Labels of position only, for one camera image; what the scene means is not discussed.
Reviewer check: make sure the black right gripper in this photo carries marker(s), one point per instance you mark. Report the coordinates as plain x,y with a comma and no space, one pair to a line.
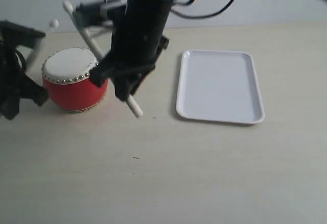
136,44

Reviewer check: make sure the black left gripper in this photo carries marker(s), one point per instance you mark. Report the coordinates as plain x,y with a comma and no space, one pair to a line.
15,84

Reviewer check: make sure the white drumstick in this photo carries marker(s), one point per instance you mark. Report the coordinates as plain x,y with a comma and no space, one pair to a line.
30,60
91,43

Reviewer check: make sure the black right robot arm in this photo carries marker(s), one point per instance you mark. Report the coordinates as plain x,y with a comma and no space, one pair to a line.
152,8

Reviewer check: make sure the small red drum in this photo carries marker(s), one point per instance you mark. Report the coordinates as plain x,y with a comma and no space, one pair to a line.
65,75

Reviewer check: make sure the white plastic tray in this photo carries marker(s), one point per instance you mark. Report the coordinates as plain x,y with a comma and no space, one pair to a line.
219,86

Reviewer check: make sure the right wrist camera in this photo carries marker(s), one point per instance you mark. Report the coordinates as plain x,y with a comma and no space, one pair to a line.
94,14

